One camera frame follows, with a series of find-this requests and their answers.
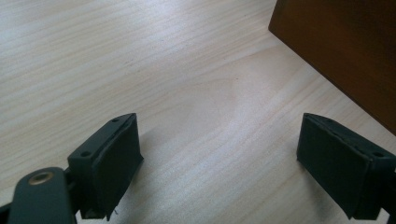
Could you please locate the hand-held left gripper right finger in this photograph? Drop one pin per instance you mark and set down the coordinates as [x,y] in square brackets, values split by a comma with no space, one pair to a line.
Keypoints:
[339,168]

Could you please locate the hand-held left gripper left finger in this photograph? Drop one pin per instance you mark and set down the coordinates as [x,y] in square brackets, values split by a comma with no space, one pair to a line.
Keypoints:
[106,168]

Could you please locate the dark brown wooden panel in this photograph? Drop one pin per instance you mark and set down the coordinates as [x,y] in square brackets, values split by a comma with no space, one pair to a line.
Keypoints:
[345,46]

